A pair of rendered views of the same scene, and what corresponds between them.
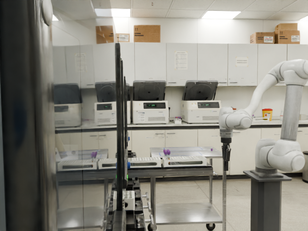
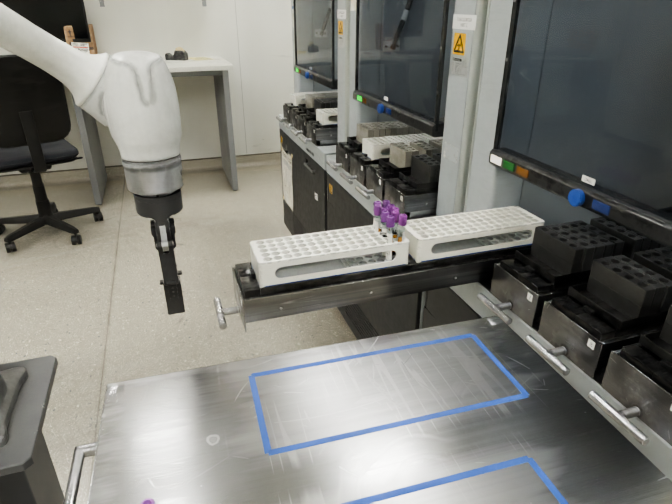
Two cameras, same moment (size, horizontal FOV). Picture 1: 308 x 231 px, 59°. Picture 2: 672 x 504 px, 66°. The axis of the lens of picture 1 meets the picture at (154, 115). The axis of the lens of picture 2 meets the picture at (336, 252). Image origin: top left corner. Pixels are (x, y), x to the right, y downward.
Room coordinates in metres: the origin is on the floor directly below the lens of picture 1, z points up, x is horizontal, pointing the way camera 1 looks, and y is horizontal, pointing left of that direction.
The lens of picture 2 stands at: (2.76, -0.40, 1.28)
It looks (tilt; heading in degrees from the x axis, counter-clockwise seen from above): 26 degrees down; 167
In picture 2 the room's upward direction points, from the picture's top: straight up
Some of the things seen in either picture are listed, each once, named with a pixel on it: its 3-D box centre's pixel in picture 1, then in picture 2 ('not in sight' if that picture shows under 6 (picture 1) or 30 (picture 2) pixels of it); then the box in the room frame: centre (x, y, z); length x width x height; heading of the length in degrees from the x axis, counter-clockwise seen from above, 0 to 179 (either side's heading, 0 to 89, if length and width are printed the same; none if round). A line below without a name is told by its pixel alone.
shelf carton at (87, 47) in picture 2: not in sight; (81, 43); (-1.39, -1.24, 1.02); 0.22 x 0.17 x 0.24; 5
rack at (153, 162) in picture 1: (139, 163); (470, 234); (1.85, 0.11, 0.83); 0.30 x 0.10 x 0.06; 95
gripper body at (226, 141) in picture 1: (226, 143); (161, 215); (1.91, -0.51, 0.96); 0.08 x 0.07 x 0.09; 5
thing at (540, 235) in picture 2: not in sight; (555, 251); (2.00, 0.21, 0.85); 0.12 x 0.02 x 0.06; 6
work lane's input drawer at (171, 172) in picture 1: (164, 170); (391, 269); (1.87, -0.07, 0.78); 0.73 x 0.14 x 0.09; 95
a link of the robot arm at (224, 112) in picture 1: (227, 118); (141, 103); (1.90, -0.51, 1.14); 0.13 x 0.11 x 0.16; 16
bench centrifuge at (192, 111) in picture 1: (200, 101); not in sight; (4.55, -0.78, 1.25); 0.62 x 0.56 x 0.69; 5
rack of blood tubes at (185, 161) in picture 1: (184, 162); (330, 255); (1.88, -0.21, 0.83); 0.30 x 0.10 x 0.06; 95
